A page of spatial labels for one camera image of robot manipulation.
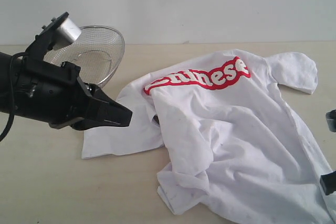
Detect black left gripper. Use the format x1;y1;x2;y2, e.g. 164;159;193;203
15;60;133;131

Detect white t-shirt red Chinese logo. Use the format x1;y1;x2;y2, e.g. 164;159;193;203
81;49;335;223

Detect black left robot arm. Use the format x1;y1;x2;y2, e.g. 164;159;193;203
1;53;132;131

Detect metal wire mesh basket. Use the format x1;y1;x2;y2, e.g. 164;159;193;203
44;25;125;88

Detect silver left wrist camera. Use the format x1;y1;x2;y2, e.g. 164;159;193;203
41;12;81;51

